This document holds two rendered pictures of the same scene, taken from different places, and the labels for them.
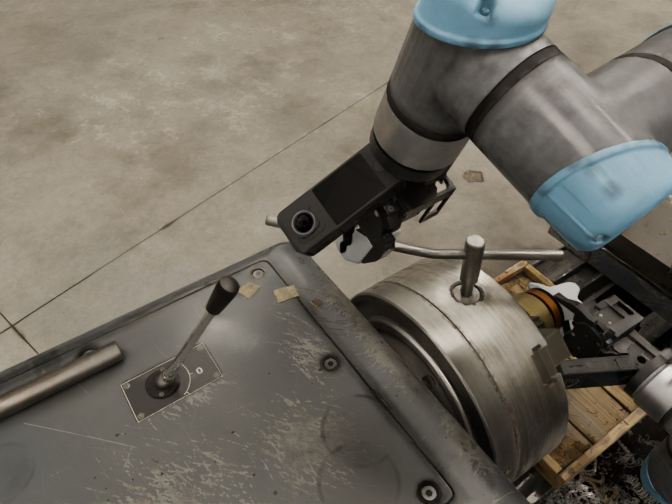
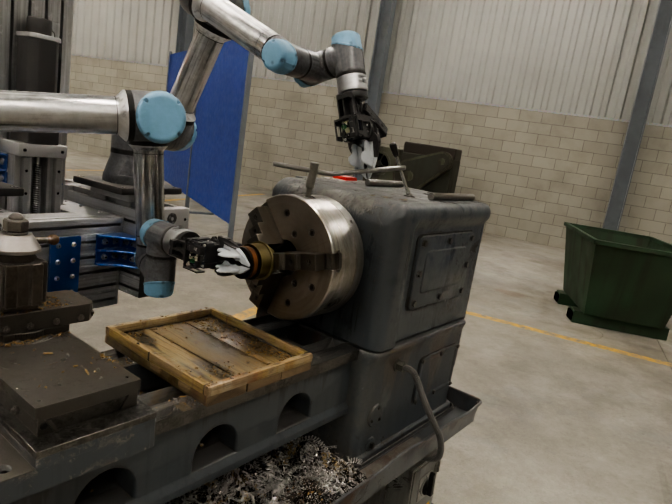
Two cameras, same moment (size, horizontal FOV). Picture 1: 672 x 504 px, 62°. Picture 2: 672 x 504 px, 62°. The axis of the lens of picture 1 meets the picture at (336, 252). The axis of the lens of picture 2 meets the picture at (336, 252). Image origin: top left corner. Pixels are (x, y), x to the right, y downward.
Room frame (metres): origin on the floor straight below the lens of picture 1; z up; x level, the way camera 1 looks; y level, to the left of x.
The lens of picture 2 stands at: (1.75, -0.52, 1.39)
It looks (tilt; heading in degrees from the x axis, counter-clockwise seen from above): 12 degrees down; 161
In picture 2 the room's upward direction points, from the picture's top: 9 degrees clockwise
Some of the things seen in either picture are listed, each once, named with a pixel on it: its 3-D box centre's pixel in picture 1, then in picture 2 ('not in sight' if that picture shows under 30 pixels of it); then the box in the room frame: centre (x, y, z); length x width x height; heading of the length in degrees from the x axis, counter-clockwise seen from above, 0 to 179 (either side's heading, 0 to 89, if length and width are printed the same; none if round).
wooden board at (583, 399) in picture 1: (538, 359); (209, 348); (0.56, -0.37, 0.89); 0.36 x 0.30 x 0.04; 34
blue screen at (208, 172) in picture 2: not in sight; (194, 130); (-6.42, -0.03, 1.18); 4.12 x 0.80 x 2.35; 11
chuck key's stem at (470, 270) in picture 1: (469, 276); (310, 185); (0.43, -0.16, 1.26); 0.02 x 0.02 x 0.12
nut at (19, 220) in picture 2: not in sight; (15, 223); (0.71, -0.74, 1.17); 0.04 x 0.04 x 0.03
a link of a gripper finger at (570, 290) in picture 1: (561, 293); (230, 255); (0.54, -0.35, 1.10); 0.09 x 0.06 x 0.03; 33
